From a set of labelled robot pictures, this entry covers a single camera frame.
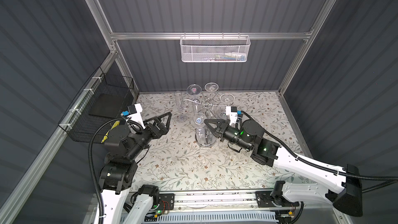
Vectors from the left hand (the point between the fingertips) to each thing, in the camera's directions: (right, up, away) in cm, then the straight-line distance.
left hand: (165, 115), depth 60 cm
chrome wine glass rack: (+17, +5, +12) cm, 21 cm away
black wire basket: (-35, +7, +19) cm, 41 cm away
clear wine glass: (+15, -11, +15) cm, 24 cm away
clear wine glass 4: (+27, +8, +15) cm, 31 cm away
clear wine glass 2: (+11, +12, +16) cm, 22 cm away
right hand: (+16, -3, 0) cm, 16 cm away
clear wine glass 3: (+19, +13, +18) cm, 29 cm away
